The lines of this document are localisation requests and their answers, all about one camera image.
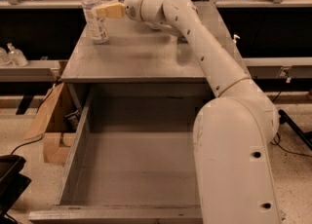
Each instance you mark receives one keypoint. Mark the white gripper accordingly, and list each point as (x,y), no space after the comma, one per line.
(133,6)

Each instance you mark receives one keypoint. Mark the clear plastic water bottle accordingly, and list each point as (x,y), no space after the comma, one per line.
(96,25)

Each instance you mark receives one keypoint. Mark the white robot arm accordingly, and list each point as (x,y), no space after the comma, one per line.
(231,132)

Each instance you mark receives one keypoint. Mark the open grey top drawer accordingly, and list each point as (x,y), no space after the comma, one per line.
(132,159)

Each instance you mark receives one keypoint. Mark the grey wooden cabinet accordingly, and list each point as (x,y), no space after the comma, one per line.
(136,53)

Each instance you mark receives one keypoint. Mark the small white pump dispenser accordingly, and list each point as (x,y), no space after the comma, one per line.
(236,38)

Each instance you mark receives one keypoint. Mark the cardboard box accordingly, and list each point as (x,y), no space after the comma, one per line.
(51,126)

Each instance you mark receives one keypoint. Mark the black bin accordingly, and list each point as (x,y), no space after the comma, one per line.
(12,184)

